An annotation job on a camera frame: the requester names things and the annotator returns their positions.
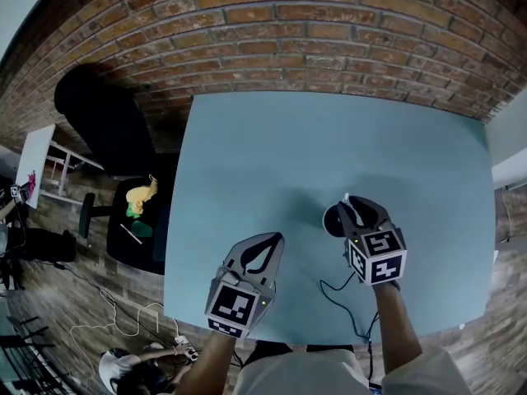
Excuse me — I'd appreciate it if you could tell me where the person's right forearm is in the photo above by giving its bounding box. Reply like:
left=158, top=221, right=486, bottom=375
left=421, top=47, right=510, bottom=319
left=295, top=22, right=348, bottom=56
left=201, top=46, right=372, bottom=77
left=371, top=280, right=426, bottom=382

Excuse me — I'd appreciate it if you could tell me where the person's left forearm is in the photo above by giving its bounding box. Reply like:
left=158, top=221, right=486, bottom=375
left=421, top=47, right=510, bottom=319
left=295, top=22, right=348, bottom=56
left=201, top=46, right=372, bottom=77
left=180, top=329, right=249, bottom=395

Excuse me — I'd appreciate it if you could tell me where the white cabinet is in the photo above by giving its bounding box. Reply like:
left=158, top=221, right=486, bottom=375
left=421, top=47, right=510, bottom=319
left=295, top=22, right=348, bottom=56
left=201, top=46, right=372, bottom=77
left=490, top=146, right=527, bottom=189

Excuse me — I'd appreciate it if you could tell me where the white toothbrush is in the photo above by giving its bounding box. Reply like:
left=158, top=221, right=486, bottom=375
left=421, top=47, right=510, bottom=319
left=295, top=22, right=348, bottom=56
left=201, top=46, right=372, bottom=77
left=342, top=192, right=365, bottom=227

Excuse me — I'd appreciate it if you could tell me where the white side table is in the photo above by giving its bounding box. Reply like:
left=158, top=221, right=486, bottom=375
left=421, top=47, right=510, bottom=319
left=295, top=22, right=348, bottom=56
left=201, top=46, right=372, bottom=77
left=15, top=123, right=57, bottom=211

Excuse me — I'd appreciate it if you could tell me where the white metal rack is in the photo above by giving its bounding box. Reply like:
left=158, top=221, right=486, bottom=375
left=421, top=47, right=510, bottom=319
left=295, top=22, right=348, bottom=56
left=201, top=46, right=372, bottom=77
left=40, top=139, right=105, bottom=200

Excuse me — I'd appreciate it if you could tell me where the black office chair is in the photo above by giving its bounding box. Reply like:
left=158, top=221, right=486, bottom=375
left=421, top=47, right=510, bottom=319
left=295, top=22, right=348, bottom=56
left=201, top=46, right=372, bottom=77
left=53, top=64, right=170, bottom=277

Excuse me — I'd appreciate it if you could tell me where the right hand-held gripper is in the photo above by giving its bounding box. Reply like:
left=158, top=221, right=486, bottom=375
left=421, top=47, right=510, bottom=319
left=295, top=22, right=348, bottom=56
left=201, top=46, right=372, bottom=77
left=337, top=195, right=408, bottom=287

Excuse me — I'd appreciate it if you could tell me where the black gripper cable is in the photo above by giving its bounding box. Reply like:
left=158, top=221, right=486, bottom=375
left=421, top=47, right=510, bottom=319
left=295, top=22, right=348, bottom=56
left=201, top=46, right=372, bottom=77
left=319, top=270, right=380, bottom=347

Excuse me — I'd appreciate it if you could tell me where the yellow cloth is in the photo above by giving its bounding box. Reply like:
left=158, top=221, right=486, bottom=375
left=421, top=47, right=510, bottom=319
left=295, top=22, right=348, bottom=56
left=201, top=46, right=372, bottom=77
left=125, top=174, right=160, bottom=216

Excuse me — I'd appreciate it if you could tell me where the white power strip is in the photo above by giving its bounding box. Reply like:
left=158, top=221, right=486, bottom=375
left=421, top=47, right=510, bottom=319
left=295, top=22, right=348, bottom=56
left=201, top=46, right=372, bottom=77
left=174, top=334, right=201, bottom=362

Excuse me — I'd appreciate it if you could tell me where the white floor cable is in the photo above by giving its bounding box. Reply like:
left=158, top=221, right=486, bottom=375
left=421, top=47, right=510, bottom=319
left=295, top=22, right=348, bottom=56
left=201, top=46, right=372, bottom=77
left=68, top=289, right=182, bottom=380

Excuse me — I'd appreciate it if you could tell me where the white stick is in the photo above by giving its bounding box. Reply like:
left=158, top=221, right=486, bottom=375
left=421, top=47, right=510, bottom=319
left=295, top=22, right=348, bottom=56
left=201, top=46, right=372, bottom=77
left=119, top=222, right=143, bottom=245

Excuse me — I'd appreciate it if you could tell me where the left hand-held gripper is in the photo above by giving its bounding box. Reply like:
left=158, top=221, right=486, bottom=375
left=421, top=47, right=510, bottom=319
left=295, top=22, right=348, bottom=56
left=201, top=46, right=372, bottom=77
left=204, top=231, right=286, bottom=341

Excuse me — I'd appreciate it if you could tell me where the black wire shelf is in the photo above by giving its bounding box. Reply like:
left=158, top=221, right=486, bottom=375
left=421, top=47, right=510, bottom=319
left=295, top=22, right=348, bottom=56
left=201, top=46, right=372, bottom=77
left=0, top=314, right=69, bottom=395

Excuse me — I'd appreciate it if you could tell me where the black bag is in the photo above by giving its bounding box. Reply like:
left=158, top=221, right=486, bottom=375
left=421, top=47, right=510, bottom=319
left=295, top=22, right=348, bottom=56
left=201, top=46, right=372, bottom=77
left=7, top=226, right=78, bottom=265

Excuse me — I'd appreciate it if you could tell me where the person's white shirt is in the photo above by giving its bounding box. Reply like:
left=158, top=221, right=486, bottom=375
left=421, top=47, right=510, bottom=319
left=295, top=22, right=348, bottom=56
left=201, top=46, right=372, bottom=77
left=230, top=345, right=475, bottom=395

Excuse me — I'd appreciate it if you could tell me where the thin white cable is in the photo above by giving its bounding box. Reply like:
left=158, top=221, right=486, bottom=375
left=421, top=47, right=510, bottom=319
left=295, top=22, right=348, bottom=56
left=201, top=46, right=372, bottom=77
left=499, top=186, right=516, bottom=244

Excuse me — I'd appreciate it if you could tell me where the black cup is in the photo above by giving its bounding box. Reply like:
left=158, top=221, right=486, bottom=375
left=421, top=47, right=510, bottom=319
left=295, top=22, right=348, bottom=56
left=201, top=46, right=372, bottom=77
left=322, top=202, right=347, bottom=238

